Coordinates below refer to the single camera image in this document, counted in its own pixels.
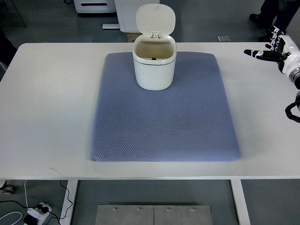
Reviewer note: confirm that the caster wheel at left edge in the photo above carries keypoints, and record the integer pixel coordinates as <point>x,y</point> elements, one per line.
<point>6,188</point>

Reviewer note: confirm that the person legs with black shoes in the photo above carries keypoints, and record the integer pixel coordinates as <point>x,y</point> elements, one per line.
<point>278,13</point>

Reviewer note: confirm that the white right table leg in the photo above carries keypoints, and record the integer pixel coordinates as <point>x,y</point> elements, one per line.
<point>240,202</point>

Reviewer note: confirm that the grey metal base plate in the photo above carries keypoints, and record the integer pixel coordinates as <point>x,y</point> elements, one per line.
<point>153,215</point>

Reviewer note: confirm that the white left table leg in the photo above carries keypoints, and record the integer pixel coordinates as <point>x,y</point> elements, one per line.
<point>69,202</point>

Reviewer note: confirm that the grey floor socket plate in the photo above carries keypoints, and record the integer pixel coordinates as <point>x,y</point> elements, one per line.
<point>224,38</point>

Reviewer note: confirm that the person in dark trousers left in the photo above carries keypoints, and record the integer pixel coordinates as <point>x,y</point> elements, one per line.
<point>7,50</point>

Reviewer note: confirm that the white power strip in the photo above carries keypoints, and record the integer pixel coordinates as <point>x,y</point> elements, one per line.
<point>40,212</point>

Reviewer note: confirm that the black silver robot right arm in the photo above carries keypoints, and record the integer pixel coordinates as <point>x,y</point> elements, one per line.
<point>295,82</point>

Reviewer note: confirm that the white table leg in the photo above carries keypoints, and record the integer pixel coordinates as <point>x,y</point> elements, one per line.
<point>69,202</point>
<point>240,202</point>

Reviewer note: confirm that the blue grey quilted mat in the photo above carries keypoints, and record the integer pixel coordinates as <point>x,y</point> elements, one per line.
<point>190,121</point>

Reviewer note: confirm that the white cabinet on stand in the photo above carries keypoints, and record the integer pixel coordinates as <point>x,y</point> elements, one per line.
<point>126,14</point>

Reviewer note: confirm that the white trash bin open lid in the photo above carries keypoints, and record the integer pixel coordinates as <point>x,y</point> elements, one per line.
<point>155,50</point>

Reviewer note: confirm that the cardboard box behind bin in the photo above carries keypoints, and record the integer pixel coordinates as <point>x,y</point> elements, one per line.
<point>131,37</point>

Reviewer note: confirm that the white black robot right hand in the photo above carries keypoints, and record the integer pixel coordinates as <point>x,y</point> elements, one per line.
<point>282,50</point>

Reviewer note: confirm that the white appliance with black slot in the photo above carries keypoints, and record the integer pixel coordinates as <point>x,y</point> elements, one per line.
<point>94,6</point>

